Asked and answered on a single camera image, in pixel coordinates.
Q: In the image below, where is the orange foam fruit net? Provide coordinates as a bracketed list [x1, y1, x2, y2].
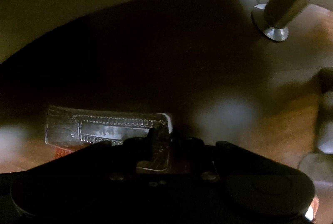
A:
[54, 146, 78, 160]

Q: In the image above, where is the metal bed leg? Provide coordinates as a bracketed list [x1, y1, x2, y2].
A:
[251, 0, 309, 42]

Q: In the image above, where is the clear plastic tray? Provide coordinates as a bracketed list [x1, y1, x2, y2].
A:
[45, 105, 173, 172]

